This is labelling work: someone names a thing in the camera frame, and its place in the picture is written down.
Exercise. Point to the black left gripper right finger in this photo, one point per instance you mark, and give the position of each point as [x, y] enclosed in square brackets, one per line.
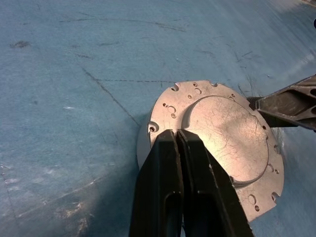
[205, 197]

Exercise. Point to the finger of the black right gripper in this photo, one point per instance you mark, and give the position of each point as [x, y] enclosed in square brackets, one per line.
[286, 106]

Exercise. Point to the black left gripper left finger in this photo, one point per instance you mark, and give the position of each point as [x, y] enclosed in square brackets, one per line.
[160, 177]

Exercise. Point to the silver round metal lid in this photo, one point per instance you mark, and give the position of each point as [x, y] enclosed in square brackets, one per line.
[222, 123]

